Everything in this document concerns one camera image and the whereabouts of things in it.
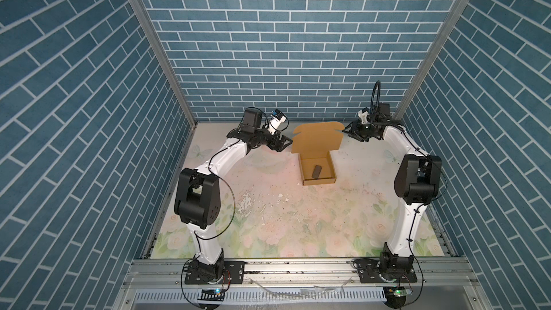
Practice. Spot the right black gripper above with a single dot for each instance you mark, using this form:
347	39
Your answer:
354	131

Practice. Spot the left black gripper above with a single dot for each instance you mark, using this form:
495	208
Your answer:
278	147

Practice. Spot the brown cardboard box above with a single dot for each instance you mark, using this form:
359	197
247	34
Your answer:
313	144

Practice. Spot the small brown cardboard piece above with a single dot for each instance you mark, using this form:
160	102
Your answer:
316	174

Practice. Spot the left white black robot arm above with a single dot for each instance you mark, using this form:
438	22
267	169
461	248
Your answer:
197	200

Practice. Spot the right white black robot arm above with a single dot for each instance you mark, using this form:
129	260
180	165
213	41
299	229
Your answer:
416	184

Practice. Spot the right green circuit board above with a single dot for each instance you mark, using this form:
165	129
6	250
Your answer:
396	293

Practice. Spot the green circuit board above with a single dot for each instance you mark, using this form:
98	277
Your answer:
216	294
396	293

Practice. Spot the left green circuit board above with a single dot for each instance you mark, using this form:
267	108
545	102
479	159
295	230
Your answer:
216	294

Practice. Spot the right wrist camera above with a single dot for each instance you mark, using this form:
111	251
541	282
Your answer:
365	116

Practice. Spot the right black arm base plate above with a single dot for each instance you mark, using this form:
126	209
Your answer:
371	271

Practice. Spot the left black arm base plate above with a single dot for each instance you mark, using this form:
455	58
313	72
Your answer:
197	273

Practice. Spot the aluminium mounting rail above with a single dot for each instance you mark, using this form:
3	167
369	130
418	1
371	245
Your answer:
427	271

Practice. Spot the white slotted cable duct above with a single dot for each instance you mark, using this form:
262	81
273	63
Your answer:
256	295

